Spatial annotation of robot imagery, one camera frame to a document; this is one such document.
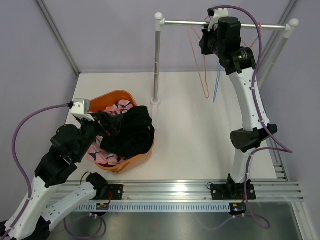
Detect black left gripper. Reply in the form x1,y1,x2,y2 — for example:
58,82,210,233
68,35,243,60
74,111,123,161

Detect pink hanger of black shorts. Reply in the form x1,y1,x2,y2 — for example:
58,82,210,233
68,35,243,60
187,26,210,99

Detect black shorts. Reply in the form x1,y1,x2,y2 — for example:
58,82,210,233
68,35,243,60
100,105,155,158

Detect blue hanger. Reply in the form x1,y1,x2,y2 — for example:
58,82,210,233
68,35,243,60
212,65,222,103

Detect pink patterned shorts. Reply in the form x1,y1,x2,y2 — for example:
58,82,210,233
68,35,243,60
85,99,134,167

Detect pink hanger of camouflage shorts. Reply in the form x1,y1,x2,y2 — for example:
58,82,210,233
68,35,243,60
249,21,262,48

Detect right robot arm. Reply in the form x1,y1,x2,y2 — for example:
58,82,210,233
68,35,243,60
199,16,278,200

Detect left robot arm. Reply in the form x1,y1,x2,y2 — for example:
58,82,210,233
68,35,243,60
0,111,123,240

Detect orange plastic basket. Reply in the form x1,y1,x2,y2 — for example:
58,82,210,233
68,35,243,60
89,90,153,174

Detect metal clothes rack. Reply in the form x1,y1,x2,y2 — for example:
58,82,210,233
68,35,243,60
150,12,300,128

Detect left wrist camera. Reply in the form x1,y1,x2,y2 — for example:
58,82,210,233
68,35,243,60
67,98,96,124

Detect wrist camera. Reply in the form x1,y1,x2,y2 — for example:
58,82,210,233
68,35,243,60
67,98,96,124
207,7,229,32

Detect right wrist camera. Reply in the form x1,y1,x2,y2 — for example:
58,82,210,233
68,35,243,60
207,7,229,32

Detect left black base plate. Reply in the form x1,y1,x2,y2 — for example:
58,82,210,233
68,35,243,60
94,184,124,201

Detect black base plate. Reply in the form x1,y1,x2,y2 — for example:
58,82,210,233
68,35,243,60
94,184,124,201
208,183,257,201

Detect white slotted cable duct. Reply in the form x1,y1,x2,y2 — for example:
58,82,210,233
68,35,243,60
74,202,231,213

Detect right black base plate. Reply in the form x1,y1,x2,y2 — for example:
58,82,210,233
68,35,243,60
208,183,257,201

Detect aluminium mounting rail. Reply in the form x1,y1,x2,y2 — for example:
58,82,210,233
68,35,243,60
32,181,305,204

